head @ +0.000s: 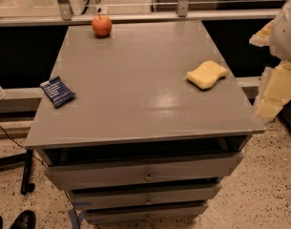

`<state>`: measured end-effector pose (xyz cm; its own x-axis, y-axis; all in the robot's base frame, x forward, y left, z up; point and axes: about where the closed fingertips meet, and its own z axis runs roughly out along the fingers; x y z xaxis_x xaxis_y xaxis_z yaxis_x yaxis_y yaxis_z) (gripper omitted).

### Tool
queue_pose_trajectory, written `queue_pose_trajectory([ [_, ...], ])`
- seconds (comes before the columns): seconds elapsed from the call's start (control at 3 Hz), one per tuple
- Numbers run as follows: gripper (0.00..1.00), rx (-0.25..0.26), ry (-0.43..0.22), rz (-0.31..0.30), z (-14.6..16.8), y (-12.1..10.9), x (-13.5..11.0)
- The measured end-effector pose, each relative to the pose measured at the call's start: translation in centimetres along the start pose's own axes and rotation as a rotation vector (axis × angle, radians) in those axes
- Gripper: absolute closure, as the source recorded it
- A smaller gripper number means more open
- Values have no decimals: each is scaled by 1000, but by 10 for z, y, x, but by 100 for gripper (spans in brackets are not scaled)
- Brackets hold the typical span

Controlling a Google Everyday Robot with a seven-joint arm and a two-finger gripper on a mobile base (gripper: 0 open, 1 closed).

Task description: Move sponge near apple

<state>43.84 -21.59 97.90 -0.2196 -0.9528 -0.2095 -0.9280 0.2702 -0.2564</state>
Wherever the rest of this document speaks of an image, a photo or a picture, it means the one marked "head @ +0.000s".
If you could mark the red apple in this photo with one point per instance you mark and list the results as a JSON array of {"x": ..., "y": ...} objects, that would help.
[{"x": 102, "y": 25}]

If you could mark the top grey drawer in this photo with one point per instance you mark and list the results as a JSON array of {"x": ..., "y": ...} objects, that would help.
[{"x": 113, "y": 174}]

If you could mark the yellow sponge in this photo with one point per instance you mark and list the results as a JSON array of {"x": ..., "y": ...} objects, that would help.
[{"x": 207, "y": 74}]

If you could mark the middle grey drawer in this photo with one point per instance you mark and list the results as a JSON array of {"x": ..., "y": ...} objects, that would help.
[{"x": 145, "y": 197}]

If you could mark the blue snack packet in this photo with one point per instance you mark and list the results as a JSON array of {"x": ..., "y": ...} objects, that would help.
[{"x": 57, "y": 92}]

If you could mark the grey metal railing frame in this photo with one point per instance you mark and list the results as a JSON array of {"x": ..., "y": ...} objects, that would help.
[{"x": 78, "y": 12}]

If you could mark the grey drawer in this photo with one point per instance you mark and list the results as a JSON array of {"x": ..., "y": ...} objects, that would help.
[
  {"x": 145, "y": 197},
  {"x": 146, "y": 212},
  {"x": 113, "y": 174}
]

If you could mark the black shoe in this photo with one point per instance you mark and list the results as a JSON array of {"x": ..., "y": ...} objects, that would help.
[{"x": 26, "y": 220}]

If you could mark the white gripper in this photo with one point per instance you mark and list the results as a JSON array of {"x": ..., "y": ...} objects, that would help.
[{"x": 285, "y": 35}]

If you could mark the bottom grey drawer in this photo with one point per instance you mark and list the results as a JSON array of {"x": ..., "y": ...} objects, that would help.
[{"x": 146, "y": 212}]

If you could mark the grey drawer cabinet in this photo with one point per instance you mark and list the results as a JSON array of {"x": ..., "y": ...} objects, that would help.
[{"x": 134, "y": 102}]

